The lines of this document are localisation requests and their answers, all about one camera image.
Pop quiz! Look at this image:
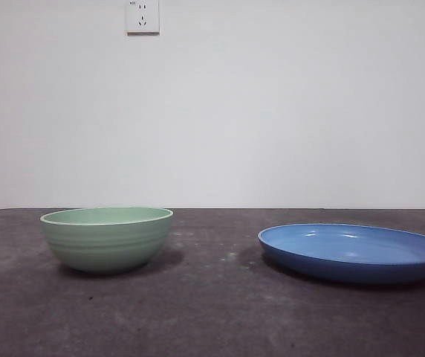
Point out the white wall socket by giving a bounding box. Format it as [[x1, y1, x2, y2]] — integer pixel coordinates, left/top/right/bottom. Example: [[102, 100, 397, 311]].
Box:
[[126, 0, 161, 37]]

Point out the blue shallow plate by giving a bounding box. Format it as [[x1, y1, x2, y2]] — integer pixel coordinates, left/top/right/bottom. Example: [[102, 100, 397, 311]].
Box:
[[258, 222, 425, 286]]

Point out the green ribbed bowl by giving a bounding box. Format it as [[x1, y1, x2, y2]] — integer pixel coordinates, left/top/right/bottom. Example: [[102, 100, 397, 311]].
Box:
[[39, 207, 174, 276]]

